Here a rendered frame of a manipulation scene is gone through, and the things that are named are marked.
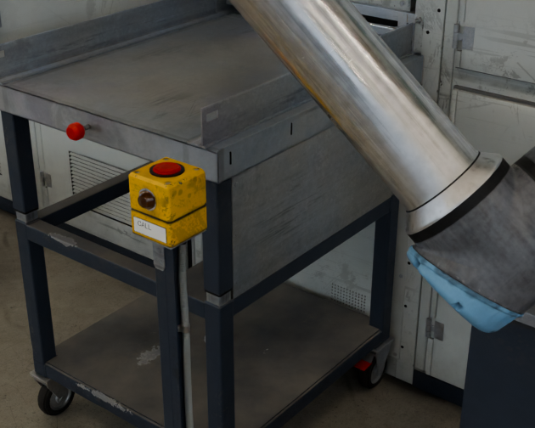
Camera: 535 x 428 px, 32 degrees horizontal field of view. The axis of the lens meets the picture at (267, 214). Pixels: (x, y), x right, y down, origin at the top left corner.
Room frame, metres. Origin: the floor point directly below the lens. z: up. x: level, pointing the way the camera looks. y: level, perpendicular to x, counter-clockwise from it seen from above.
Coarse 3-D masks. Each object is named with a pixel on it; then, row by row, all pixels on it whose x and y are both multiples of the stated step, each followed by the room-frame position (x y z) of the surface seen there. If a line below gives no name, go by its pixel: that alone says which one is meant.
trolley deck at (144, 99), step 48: (144, 48) 1.99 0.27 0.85; (192, 48) 2.00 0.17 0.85; (240, 48) 2.00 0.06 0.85; (0, 96) 1.75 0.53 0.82; (48, 96) 1.68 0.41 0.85; (96, 96) 1.68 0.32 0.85; (144, 96) 1.68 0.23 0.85; (192, 96) 1.68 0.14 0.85; (144, 144) 1.51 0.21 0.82; (240, 144) 1.45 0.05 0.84; (288, 144) 1.56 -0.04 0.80
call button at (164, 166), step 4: (160, 164) 1.22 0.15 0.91; (164, 164) 1.22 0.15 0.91; (168, 164) 1.22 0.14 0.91; (172, 164) 1.22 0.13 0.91; (176, 164) 1.22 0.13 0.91; (156, 168) 1.21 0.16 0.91; (160, 168) 1.21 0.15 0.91; (164, 168) 1.21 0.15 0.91; (168, 168) 1.21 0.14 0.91; (172, 168) 1.21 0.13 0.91; (176, 168) 1.21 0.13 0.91; (180, 168) 1.21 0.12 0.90; (156, 172) 1.20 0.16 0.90; (160, 172) 1.20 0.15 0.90; (164, 172) 1.20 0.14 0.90; (168, 172) 1.20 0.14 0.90; (172, 172) 1.20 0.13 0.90; (176, 172) 1.20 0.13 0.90
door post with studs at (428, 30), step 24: (432, 0) 1.94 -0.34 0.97; (432, 24) 1.94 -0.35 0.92; (432, 48) 1.93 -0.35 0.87; (432, 72) 1.93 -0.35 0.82; (432, 96) 1.93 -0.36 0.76; (408, 264) 1.94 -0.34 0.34; (408, 288) 1.94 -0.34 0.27; (408, 312) 1.93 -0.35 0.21; (408, 336) 1.93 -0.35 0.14; (408, 360) 1.93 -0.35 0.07
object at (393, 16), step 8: (360, 8) 2.08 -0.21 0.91; (368, 8) 2.07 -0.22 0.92; (376, 8) 2.05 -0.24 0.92; (384, 8) 2.04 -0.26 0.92; (392, 8) 2.04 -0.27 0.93; (368, 16) 2.07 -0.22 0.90; (376, 16) 2.05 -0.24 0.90; (384, 16) 2.04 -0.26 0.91; (392, 16) 2.03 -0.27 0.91; (408, 16) 2.00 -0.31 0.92; (384, 24) 2.04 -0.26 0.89; (392, 24) 2.03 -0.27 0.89; (384, 32) 2.04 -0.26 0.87
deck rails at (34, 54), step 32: (160, 0) 2.15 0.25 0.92; (192, 0) 2.23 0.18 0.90; (64, 32) 1.92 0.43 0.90; (96, 32) 1.99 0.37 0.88; (128, 32) 2.06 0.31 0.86; (160, 32) 2.11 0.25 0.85; (0, 64) 1.78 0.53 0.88; (32, 64) 1.85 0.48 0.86; (64, 64) 1.87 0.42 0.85; (256, 96) 1.54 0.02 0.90; (288, 96) 1.61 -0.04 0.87; (224, 128) 1.47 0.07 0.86
